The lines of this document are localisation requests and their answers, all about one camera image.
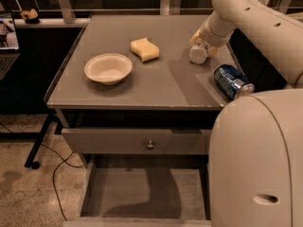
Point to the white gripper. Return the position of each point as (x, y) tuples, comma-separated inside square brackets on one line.
[(207, 40)]

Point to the clear plastic water bottle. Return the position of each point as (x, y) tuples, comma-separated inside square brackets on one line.
[(198, 53)]

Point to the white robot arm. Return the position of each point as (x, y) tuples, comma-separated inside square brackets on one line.
[(256, 145)]

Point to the grey drawer cabinet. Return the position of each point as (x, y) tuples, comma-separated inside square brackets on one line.
[(167, 93)]

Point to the round metal drawer knob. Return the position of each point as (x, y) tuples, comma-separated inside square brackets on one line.
[(150, 145)]

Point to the grey top drawer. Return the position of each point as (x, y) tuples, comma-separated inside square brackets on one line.
[(134, 141)]

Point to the open grey middle drawer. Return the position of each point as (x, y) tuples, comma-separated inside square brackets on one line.
[(144, 191)]

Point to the blue soda can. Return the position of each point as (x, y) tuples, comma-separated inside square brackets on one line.
[(232, 81)]

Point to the metal window railing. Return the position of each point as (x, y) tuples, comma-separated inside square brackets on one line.
[(55, 13)]

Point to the yellow wavy sponge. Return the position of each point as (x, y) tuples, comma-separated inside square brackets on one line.
[(145, 50)]

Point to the white paper bowl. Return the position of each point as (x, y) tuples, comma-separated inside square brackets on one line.
[(108, 69)]

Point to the yellow object on black base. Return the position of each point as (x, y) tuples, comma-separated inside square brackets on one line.
[(30, 16)]

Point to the open laptop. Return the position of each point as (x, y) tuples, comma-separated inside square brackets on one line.
[(9, 45)]

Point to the black table leg frame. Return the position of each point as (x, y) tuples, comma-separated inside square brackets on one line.
[(28, 128)]

